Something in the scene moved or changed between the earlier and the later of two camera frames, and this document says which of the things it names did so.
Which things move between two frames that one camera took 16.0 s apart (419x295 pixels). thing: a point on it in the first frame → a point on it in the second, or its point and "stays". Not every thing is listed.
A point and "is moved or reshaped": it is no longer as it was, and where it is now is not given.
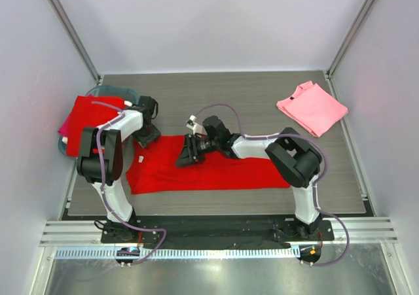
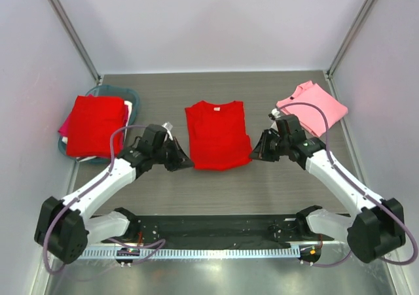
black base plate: (225, 233) stays
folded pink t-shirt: (312, 108) stays
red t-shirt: (151, 167) is moved or reshaped
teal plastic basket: (127, 94) stays
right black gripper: (192, 148) → (272, 145)
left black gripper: (154, 135) → (185, 161)
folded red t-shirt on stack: (85, 114) stays
